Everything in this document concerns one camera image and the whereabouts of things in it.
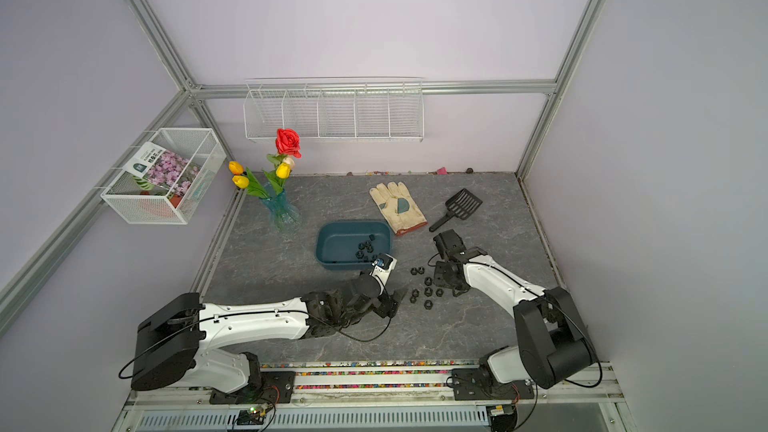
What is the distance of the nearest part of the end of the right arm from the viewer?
25.4 inches

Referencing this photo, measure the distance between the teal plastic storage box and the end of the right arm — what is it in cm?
21

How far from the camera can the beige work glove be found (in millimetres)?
1071

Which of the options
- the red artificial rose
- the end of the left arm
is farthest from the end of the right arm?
the red artificial rose

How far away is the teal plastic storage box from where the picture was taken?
975 millimetres

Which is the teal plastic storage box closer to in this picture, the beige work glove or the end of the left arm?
the beige work glove

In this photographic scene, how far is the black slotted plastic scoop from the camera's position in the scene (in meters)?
1.08

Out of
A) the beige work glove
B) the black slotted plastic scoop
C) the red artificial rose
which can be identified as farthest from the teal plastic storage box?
the red artificial rose
